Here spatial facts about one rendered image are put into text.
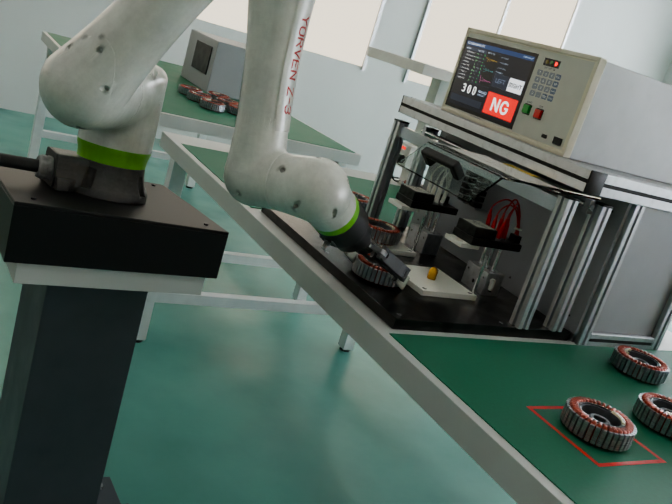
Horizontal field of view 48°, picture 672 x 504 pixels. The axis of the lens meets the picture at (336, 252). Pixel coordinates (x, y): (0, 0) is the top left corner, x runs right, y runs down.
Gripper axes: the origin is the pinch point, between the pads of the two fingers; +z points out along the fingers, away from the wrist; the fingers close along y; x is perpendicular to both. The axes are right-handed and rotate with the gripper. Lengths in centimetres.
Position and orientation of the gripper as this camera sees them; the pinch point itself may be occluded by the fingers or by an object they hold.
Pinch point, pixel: (379, 268)
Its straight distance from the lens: 154.9
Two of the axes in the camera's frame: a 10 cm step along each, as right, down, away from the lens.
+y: 7.7, 3.9, -5.0
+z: 3.5, 4.0, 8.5
